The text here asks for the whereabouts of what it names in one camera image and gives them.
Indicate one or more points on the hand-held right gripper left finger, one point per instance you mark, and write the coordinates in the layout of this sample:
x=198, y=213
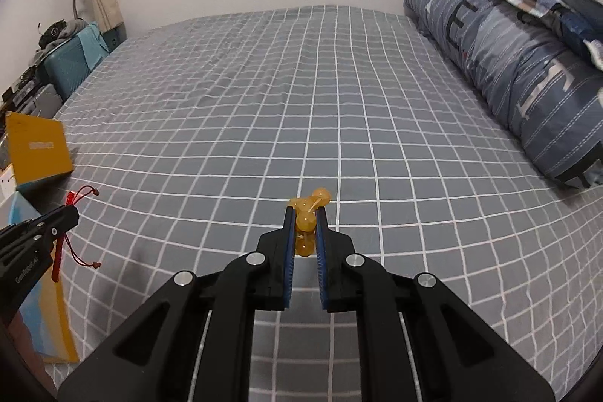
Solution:
x=288, y=242

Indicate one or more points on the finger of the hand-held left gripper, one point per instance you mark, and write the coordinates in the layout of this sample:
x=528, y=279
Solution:
x=52, y=225

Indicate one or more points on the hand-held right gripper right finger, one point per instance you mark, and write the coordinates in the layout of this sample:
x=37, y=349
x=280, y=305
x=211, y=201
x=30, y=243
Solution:
x=322, y=242

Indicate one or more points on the person's left hand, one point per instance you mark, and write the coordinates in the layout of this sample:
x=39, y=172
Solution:
x=21, y=341

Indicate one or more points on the grey suitcase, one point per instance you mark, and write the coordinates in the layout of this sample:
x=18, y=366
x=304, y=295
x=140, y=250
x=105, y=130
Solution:
x=40, y=100

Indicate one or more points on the grey checked bed sheet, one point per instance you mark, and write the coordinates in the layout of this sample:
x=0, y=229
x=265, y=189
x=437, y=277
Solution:
x=282, y=100

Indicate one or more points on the teal suitcase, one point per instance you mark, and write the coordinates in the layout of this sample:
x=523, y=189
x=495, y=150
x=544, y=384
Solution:
x=70, y=63

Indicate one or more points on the dark clothes pile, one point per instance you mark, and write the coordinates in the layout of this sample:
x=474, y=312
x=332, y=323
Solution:
x=61, y=32

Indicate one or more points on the blue-grey striped folded quilt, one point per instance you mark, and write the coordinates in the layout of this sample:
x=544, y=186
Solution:
x=509, y=67

